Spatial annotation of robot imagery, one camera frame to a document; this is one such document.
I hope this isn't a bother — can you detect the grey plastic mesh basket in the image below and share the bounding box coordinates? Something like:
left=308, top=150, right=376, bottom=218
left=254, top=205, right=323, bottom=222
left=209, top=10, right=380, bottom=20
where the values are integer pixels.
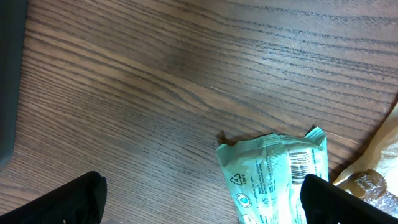
left=1, top=0, right=28, bottom=165

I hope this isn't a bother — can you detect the brown Pantene sachet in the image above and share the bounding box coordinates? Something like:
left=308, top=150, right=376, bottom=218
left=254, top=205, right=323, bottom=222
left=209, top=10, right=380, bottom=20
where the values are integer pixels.
left=333, top=106, right=398, bottom=218

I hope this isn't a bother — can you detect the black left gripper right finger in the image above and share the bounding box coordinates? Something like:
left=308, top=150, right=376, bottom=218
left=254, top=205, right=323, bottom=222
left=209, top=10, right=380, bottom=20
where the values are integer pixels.
left=300, top=174, right=397, bottom=224

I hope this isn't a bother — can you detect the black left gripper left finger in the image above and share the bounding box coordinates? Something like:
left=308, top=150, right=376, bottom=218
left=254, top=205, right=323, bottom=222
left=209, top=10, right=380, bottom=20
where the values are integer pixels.
left=1, top=171, right=107, bottom=224

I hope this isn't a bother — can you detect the teal snack packet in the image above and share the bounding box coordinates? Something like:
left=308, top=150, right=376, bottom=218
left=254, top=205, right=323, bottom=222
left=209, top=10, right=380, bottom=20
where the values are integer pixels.
left=216, top=127, right=329, bottom=224

